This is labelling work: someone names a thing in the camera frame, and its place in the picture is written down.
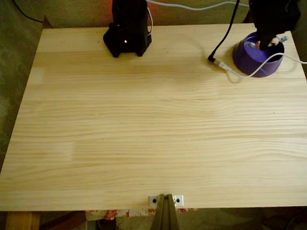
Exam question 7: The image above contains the candy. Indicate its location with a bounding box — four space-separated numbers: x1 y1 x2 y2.
245 35 288 50

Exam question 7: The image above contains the purple plastic bowl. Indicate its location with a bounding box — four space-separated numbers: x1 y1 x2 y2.
232 32 285 78

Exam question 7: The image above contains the floral cloth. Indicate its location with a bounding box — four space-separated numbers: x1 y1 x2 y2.
85 207 200 220

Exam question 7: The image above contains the black USB cable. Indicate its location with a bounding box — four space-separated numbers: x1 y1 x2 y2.
207 0 240 64

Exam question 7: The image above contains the white USB cable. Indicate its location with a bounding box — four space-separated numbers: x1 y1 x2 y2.
146 0 307 84

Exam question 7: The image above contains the silver metal bracket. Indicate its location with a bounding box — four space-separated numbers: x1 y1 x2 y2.
148 194 185 207

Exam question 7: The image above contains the thin black background cable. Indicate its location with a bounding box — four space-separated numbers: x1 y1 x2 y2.
12 0 45 24

